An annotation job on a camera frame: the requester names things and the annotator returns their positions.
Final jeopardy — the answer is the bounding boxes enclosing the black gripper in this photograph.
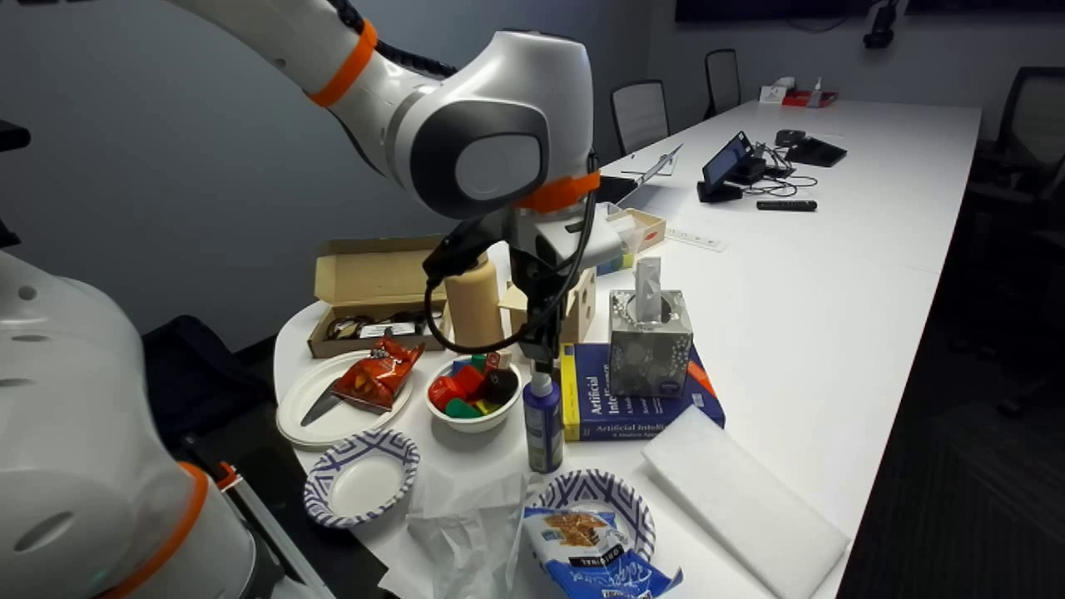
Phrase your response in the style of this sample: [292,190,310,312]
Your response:
[505,208,593,365]

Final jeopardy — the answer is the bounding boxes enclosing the tan plastic bottle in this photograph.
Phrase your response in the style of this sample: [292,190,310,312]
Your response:
[440,253,508,357]

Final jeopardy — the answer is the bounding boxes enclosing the wooden shape sorter box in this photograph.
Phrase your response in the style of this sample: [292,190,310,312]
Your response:
[500,262,602,349]

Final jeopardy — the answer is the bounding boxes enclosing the blue book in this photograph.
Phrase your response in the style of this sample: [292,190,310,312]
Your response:
[555,341,731,446]

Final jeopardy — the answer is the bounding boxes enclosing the grey tissue box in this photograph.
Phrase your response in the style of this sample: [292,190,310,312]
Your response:
[605,288,700,403]

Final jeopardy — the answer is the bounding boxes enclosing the red toy block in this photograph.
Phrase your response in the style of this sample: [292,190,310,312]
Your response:
[429,373,490,412]

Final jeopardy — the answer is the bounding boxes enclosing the white tissue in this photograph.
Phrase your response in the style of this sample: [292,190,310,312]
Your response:
[629,253,667,328]

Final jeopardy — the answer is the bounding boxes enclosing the white bowl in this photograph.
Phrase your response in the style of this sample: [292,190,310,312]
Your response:
[419,349,525,436]

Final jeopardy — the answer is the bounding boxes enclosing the clear plastic storage box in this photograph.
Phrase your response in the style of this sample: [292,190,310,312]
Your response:
[576,202,669,277]

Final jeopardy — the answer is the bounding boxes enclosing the blue patterned paper plate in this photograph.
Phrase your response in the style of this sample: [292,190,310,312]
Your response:
[299,428,422,532]
[525,467,659,558]

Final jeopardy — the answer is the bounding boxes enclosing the flat black tablet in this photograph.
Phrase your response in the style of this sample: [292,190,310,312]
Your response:
[593,171,642,208]

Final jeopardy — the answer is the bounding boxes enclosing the red snack bag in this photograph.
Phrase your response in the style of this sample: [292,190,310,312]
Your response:
[334,335,425,416]

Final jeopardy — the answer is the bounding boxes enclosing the open cardboard box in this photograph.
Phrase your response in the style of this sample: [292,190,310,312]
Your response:
[308,237,457,363]

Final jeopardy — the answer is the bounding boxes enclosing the crumpled clear plastic bag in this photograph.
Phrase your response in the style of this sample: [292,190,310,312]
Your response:
[401,483,539,599]

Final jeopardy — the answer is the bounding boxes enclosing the blue cookie snack bag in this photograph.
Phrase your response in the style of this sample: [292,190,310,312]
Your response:
[521,506,690,599]

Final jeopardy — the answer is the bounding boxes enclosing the grey mesh office chair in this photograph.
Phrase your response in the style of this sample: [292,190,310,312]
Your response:
[703,47,747,118]
[605,77,673,157]

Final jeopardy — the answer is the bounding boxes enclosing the phone on black stand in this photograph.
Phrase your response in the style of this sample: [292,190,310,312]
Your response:
[696,126,771,208]

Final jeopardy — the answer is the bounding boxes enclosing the white foam block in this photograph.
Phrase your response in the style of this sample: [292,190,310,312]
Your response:
[638,408,853,599]

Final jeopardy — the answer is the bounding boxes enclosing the black remote stick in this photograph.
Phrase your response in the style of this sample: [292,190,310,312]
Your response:
[754,198,821,217]

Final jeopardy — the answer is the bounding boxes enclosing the black pouch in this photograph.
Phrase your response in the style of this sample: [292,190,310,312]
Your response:
[771,126,853,174]

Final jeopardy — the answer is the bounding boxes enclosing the white slanted bar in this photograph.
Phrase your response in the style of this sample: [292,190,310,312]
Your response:
[214,459,341,599]

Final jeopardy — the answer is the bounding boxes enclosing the red and white boxes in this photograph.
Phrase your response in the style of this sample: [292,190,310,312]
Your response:
[756,73,842,112]

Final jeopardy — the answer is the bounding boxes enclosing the black bag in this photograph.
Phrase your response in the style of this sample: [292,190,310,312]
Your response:
[136,312,292,526]

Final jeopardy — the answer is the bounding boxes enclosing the black office chair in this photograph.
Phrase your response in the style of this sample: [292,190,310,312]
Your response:
[973,63,1065,228]

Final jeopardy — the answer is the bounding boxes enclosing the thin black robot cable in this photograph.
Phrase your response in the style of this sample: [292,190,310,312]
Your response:
[422,217,534,360]

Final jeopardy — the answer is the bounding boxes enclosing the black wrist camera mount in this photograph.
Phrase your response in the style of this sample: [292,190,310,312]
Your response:
[419,222,494,284]

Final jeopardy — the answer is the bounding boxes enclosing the knife with black handle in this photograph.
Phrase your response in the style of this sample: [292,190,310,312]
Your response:
[295,373,350,431]

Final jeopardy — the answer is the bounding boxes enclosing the thin black charging cable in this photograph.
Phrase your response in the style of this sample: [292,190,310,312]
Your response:
[748,167,825,202]

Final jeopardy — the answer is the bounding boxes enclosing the black corrugated cable hose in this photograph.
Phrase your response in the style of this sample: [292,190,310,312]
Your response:
[325,0,461,80]

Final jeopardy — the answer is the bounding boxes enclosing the black wall mounted camera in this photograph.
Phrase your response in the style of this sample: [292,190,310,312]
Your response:
[863,0,908,55]

